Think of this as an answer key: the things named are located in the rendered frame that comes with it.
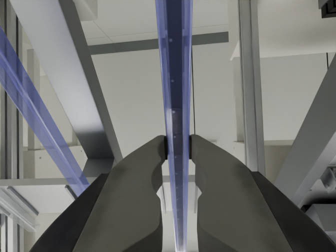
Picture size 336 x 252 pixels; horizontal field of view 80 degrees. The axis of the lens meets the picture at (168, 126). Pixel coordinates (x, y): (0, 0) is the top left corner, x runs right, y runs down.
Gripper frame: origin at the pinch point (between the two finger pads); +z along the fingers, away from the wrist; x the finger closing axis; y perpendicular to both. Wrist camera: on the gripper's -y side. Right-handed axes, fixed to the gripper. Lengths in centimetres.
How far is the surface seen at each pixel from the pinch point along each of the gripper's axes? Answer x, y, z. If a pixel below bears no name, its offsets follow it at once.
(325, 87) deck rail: 18.7, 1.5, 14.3
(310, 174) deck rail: 19.7, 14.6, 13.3
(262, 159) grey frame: 20.5, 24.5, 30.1
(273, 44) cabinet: 38, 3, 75
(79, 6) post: -8.9, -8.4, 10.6
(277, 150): 30, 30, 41
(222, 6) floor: 36, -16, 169
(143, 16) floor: -26, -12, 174
